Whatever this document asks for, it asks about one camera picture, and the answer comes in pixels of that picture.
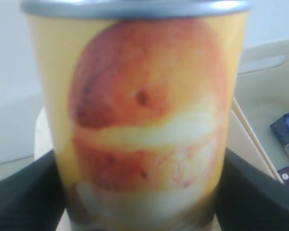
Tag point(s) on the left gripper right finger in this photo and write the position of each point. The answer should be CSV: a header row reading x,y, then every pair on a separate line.
x,y
250,200

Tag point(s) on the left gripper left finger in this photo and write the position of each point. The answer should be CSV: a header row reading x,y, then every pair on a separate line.
x,y
32,199

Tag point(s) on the yellow chips can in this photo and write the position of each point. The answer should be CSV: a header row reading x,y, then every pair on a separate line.
x,y
138,95

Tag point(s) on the cream bin with triangle mark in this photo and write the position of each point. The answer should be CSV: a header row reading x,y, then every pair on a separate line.
x,y
42,134

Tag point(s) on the cream bin with square mark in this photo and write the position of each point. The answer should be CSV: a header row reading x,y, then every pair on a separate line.
x,y
261,98

